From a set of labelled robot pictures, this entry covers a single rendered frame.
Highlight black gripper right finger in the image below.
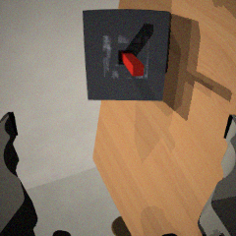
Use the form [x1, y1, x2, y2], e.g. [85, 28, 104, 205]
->
[198, 114, 236, 236]

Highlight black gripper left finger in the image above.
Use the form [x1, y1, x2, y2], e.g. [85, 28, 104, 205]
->
[0, 112, 37, 236]

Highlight red rectangular bar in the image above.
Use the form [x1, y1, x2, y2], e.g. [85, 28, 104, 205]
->
[120, 51, 144, 77]

